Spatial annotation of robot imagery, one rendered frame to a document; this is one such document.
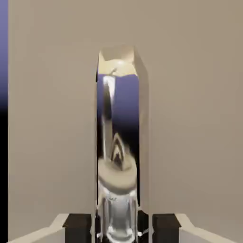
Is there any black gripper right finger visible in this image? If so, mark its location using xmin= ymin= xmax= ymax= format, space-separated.
xmin=152 ymin=213 xmax=237 ymax=243

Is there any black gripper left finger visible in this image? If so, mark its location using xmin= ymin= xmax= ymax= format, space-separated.
xmin=7 ymin=213 xmax=92 ymax=243

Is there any beige cabinet door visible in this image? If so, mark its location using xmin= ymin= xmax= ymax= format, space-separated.
xmin=8 ymin=0 xmax=243 ymax=243

